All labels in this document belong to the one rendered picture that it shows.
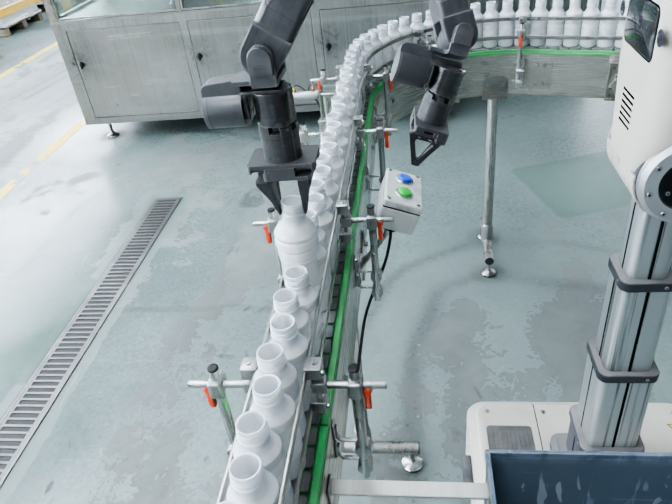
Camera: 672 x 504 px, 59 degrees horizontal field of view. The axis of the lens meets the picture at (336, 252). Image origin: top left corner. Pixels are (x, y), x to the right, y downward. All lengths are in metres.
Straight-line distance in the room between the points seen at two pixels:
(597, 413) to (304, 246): 0.89
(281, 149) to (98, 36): 3.91
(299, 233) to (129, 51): 3.81
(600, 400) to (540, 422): 0.41
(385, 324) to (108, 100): 3.03
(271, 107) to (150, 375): 1.90
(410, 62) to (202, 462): 1.59
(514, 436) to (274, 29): 1.39
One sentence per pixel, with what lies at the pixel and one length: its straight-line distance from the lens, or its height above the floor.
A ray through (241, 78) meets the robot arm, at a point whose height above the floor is 1.46.
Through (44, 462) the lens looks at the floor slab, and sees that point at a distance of 2.50.
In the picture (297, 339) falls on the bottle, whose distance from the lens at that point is 0.87.
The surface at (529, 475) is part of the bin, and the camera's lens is 1.01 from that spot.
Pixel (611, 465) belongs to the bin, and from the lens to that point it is 1.01.
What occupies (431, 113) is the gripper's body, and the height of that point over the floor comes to 1.29.
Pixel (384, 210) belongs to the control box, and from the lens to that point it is 1.22.
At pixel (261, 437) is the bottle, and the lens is 0.74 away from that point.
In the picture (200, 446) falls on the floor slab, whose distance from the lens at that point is 2.29.
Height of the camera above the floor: 1.71
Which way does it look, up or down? 34 degrees down
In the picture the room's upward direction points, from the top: 7 degrees counter-clockwise
